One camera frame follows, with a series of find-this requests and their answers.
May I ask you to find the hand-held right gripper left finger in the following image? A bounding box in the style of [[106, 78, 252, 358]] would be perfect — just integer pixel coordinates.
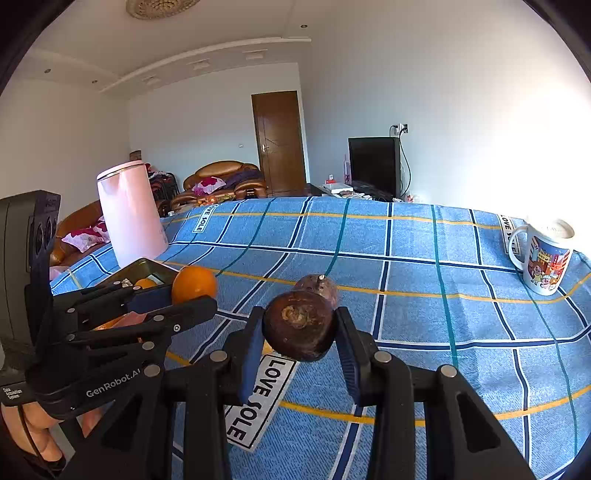
[[60, 305, 266, 480]]

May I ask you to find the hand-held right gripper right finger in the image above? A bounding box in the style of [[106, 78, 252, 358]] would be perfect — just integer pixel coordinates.
[[335, 305, 539, 480]]

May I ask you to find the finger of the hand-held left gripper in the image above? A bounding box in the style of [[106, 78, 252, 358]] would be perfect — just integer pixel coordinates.
[[53, 282, 175, 331], [70, 295, 218, 348]]

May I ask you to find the large round orange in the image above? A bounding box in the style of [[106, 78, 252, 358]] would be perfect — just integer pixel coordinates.
[[172, 266, 218, 305]]

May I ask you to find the pink tin box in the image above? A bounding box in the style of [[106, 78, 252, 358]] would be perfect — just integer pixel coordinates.
[[95, 257, 182, 331]]

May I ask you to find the dark brown round fruit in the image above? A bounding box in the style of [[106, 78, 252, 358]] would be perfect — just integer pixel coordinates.
[[262, 291, 338, 362]]

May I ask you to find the person's left hand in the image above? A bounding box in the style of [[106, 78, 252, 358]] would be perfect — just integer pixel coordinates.
[[2, 405, 65, 466]]

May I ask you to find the floral white cushion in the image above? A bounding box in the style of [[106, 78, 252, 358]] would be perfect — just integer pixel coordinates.
[[61, 220, 110, 253], [192, 178, 227, 197]]

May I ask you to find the purple passion fruit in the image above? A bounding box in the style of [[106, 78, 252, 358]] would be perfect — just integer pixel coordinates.
[[293, 273, 340, 308]]

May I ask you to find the brown leather sofa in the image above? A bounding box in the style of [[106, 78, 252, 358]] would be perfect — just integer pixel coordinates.
[[50, 199, 112, 268]]

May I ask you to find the pink electric kettle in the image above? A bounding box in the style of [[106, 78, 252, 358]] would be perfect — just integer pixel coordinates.
[[96, 161, 169, 269]]

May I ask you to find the blue checked tablecloth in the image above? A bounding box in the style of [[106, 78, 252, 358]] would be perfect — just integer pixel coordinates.
[[50, 196, 591, 480]]

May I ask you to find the brown leather armchair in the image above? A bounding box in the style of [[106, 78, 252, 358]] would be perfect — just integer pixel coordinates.
[[172, 161, 269, 210]]

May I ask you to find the purple blanket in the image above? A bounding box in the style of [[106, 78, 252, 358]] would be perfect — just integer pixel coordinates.
[[222, 170, 262, 188]]

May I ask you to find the low television stand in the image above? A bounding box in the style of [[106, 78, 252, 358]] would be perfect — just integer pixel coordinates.
[[309, 181, 394, 202]]

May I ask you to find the dark brown wooden door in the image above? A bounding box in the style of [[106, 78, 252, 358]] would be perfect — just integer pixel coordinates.
[[251, 91, 308, 197]]

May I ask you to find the black television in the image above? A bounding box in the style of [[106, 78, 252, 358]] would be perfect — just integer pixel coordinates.
[[348, 137, 402, 200]]

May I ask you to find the white printed mug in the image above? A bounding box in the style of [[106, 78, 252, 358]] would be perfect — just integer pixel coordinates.
[[507, 218, 575, 296]]

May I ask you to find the round ceiling lamp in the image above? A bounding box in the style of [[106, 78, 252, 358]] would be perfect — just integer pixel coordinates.
[[126, 0, 201, 20]]

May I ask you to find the black television cable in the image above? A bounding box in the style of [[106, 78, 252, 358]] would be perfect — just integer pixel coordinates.
[[398, 134, 413, 200]]

